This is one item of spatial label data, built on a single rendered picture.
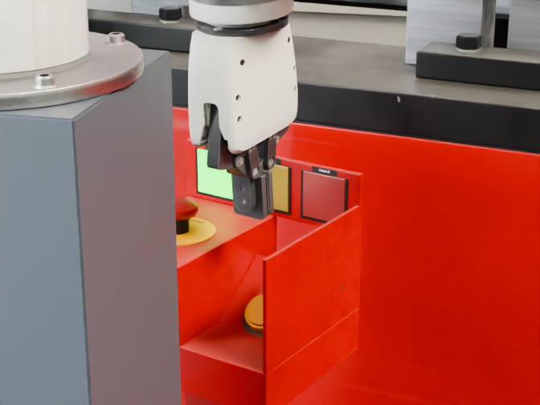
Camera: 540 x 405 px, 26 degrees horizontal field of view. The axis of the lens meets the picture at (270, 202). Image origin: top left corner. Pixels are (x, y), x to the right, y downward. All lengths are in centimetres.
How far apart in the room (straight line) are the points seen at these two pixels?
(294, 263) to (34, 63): 35
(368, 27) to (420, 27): 254
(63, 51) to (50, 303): 16
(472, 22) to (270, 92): 40
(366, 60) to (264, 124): 40
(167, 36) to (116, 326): 67
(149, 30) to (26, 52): 69
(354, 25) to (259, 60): 293
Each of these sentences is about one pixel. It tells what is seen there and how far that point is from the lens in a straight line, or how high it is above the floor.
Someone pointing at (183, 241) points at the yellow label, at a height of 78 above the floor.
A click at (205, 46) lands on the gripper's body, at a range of 93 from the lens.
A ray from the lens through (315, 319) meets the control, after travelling 105.
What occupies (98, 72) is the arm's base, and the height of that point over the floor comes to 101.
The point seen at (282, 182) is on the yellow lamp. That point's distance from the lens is 111.
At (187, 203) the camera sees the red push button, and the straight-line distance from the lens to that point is 108.
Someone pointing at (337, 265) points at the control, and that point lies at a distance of 106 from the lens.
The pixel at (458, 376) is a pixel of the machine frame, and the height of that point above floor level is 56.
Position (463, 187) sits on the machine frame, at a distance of 122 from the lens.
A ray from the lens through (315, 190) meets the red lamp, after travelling 110.
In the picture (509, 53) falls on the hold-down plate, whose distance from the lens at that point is 127.
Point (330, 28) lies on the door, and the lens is 388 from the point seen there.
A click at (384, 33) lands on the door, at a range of 385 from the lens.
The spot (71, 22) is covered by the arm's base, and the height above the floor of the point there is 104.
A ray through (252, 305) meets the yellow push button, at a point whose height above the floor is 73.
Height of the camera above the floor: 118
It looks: 20 degrees down
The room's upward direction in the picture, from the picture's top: straight up
